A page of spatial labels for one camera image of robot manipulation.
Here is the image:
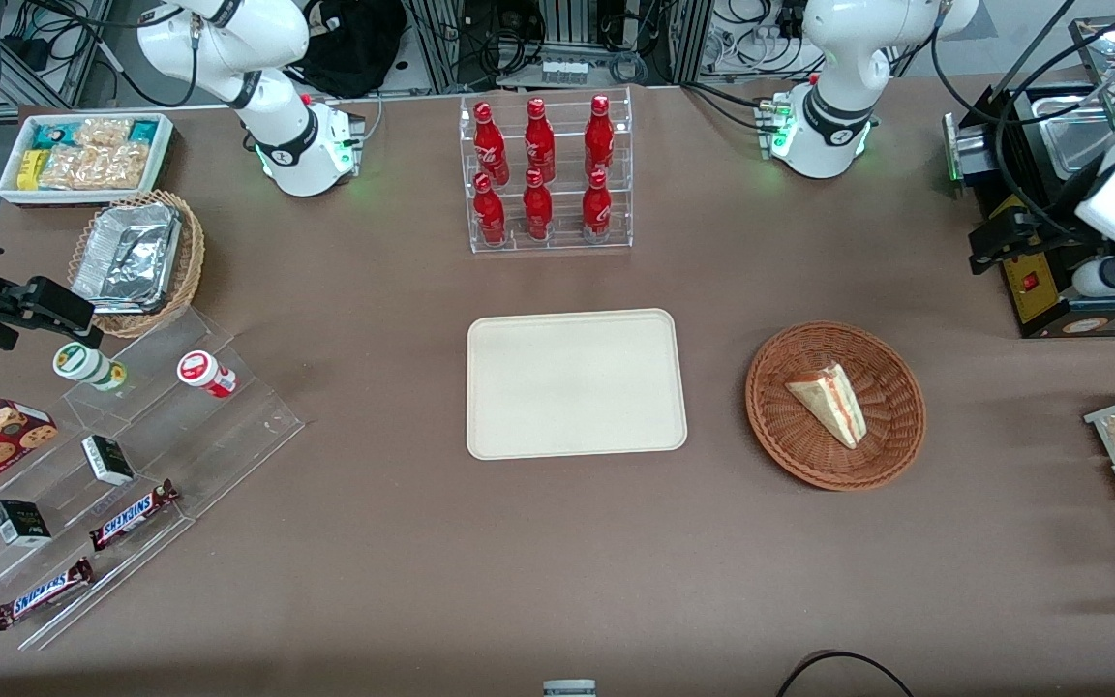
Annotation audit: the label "clear acrylic bottle rack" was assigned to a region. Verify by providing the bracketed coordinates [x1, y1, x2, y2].
[459, 87, 634, 255]

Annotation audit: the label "white rectangular snack bin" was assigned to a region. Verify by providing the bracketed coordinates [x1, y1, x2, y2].
[0, 112, 175, 207]

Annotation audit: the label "black cable loop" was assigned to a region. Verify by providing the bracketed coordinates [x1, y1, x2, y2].
[775, 650, 917, 697]

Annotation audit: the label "aluminium frame rack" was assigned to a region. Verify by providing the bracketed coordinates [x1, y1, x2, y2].
[403, 0, 715, 94]

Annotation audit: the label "light tan wicker basket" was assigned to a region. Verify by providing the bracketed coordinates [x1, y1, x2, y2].
[67, 190, 206, 339]

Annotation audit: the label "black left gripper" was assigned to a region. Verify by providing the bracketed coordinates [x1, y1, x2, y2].
[968, 197, 1115, 282]

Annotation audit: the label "steel pan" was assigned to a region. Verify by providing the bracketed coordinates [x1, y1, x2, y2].
[1032, 92, 1115, 185]

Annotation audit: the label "brown round wicker basket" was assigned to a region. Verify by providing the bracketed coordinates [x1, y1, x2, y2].
[744, 320, 927, 492]

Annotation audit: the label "clear acrylic stepped shelf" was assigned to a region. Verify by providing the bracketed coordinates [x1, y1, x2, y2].
[0, 308, 305, 652]

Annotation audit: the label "Snickers chocolate bar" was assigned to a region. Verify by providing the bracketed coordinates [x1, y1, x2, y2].
[0, 558, 95, 631]
[89, 480, 181, 552]

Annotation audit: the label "clear cracker bag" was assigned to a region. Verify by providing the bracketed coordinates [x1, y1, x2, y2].
[74, 118, 134, 149]
[39, 143, 149, 191]

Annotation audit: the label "small black carton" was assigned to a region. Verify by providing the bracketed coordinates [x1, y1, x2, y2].
[0, 500, 53, 549]
[81, 435, 136, 486]

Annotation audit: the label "grey metal block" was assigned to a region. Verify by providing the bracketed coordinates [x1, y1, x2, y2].
[943, 111, 1004, 190]

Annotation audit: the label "green lidded cup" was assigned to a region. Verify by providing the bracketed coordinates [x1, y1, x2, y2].
[52, 342, 128, 393]

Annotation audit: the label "red cola bottle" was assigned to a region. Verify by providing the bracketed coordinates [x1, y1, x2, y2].
[584, 95, 616, 177]
[472, 173, 508, 246]
[522, 168, 555, 242]
[473, 102, 511, 187]
[524, 98, 558, 183]
[581, 169, 614, 244]

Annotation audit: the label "black bag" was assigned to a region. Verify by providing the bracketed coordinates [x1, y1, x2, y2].
[288, 0, 409, 99]

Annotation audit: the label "red lidded cup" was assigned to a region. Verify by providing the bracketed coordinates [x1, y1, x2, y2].
[177, 350, 238, 399]

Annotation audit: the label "triangular sandwich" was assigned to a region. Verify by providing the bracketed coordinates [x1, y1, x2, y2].
[785, 362, 869, 451]

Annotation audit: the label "stacked aluminium foil containers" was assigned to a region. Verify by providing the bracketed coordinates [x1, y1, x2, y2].
[72, 201, 182, 314]

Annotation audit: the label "black countertop machine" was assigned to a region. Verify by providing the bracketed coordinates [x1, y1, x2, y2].
[945, 82, 1115, 340]

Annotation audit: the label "cream plastic tray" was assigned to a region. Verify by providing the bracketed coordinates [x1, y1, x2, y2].
[466, 308, 689, 461]

